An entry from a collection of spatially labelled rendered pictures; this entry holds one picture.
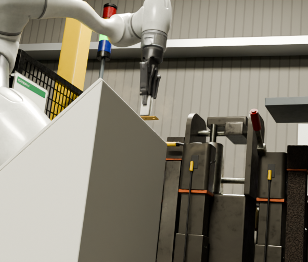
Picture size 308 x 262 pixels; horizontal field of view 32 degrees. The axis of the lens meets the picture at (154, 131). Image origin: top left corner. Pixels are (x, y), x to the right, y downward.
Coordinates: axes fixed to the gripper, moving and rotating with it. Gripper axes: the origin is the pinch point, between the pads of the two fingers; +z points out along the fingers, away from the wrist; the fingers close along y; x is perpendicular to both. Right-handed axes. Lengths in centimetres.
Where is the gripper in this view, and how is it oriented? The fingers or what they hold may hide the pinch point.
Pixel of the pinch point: (146, 106)
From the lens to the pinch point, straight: 179.2
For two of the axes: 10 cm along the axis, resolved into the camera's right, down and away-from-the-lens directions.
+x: 9.1, -0.1, -4.0
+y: -3.9, -2.7, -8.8
